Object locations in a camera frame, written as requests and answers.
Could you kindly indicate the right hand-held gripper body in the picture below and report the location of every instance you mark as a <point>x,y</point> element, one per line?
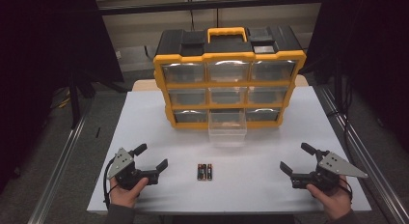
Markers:
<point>334,166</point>

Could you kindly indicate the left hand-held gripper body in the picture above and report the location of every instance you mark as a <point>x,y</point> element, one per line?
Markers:
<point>127,172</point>

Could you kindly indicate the black orange battery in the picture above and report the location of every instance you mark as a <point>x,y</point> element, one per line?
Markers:
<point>209,172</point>
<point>199,172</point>
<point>204,172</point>

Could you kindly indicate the clear plastic drawer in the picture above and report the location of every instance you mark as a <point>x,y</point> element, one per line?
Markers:
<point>227,130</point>

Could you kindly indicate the yellow black organizer cabinet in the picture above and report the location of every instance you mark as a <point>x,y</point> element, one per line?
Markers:
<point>228,43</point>

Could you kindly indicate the person's left hand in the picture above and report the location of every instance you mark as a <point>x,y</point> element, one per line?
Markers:
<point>125,195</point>

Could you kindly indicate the person's right hand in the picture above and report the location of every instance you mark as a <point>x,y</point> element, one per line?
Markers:
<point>334,201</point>

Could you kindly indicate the small black floor object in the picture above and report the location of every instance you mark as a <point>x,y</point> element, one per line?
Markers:
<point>98,132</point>

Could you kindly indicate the set of closed clear drawers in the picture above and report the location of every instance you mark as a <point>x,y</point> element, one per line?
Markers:
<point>186,97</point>

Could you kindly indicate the black stand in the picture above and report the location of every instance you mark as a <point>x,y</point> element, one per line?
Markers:
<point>74,98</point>

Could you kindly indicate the black curtain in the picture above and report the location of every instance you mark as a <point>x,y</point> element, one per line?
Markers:
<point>369,56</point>
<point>38,56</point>

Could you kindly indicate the black horizontal bar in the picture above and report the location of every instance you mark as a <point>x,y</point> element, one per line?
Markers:
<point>209,5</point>

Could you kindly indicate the metal floor rail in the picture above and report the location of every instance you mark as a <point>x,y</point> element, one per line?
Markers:
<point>369,153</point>
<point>61,159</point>

